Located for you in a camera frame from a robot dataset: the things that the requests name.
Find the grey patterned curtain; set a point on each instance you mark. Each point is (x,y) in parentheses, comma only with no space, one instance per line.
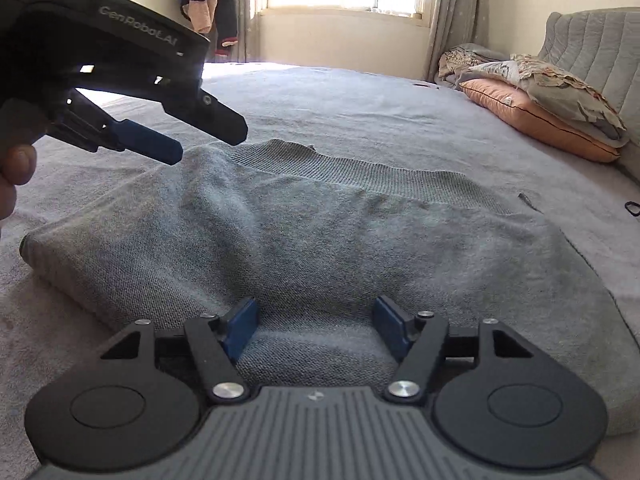
(247,10)
(457,10)

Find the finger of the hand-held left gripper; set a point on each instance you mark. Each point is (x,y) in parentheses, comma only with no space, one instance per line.
(150,142)
(220,122)

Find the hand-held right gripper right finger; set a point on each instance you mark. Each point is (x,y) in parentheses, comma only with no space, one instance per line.
(392,325)

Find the hanging dark clothes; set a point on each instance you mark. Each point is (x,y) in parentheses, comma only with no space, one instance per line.
(225,5)

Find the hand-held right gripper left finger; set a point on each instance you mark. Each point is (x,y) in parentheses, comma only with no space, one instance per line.
(243,325)

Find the grey quilted headboard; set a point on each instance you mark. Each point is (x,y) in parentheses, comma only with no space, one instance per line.
(590,45)

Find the orange pillow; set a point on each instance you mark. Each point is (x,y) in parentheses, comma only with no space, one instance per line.
(540,120)

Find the grey knit sweater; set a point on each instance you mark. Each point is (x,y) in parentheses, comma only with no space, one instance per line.
(300,235)

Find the grey floral pillow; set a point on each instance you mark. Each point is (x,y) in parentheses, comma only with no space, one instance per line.
(560,85)

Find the person's left hand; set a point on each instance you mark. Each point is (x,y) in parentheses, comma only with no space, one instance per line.
(15,180)

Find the grey bed blanket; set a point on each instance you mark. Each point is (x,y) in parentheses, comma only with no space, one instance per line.
(360,110)

